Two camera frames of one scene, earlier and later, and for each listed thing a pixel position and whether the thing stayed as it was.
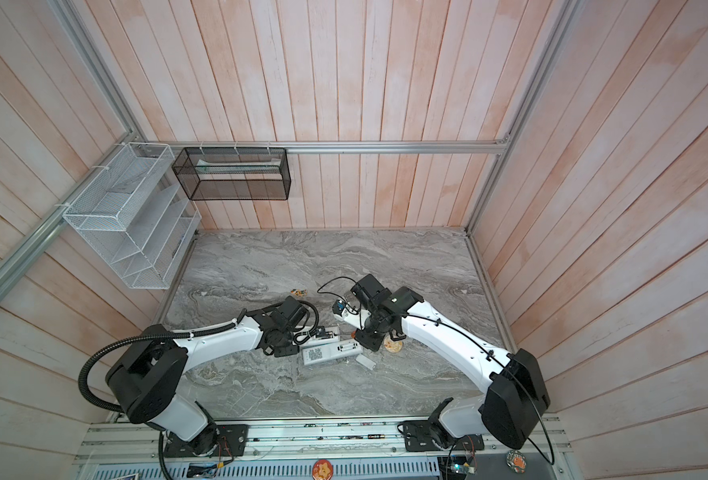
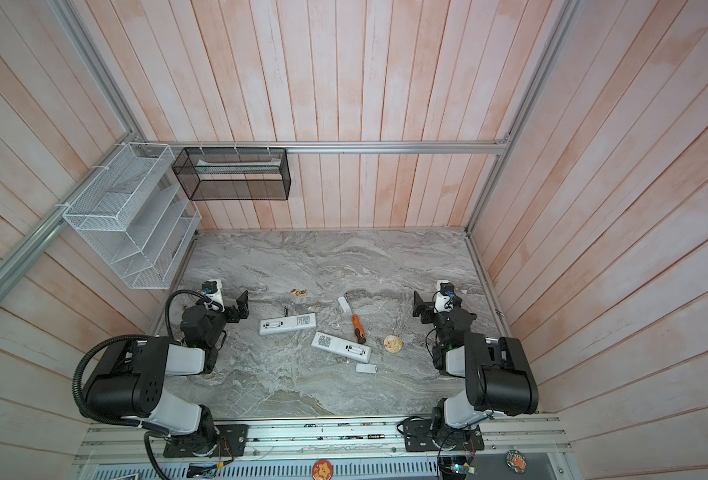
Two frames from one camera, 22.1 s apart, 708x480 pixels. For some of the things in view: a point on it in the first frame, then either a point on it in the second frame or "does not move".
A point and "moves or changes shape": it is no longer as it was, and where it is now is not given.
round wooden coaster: x=392 y=346 does not move
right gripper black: x=370 y=341 → x=419 y=309
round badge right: x=516 y=461 does not move
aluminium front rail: x=365 y=441 does not move
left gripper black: x=288 y=351 → x=234 y=317
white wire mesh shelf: x=137 y=213 does not move
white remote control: x=321 y=353 moves or changes shape
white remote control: x=316 y=341 moves or changes shape
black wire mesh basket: x=234 y=173 does not move
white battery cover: x=366 y=361 moves or changes shape
